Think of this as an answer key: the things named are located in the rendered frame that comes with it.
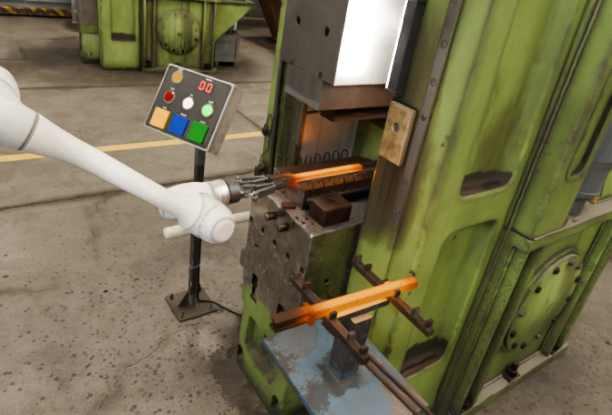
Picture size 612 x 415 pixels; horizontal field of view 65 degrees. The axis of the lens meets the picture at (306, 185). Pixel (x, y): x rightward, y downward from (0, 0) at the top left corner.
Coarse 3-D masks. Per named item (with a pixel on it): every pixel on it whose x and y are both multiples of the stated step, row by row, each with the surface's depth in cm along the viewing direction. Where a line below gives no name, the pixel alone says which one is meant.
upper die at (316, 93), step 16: (288, 64) 158; (288, 80) 159; (304, 80) 151; (320, 80) 145; (304, 96) 153; (320, 96) 146; (336, 96) 150; (352, 96) 154; (368, 96) 158; (384, 96) 162
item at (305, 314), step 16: (368, 288) 125; (384, 288) 126; (400, 288) 128; (304, 304) 115; (320, 304) 117; (336, 304) 118; (352, 304) 120; (272, 320) 110; (288, 320) 110; (304, 320) 114
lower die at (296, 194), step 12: (360, 156) 198; (276, 168) 175; (288, 168) 176; (300, 168) 176; (312, 168) 177; (324, 168) 179; (372, 168) 183; (300, 180) 165; (312, 180) 167; (324, 180) 169; (336, 180) 171; (348, 180) 172; (360, 180) 174; (288, 192) 169; (300, 192) 163; (324, 192) 166; (300, 204) 164
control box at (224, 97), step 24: (168, 72) 197; (192, 72) 193; (192, 96) 191; (216, 96) 187; (240, 96) 191; (168, 120) 193; (192, 120) 189; (216, 120) 185; (192, 144) 187; (216, 144) 188
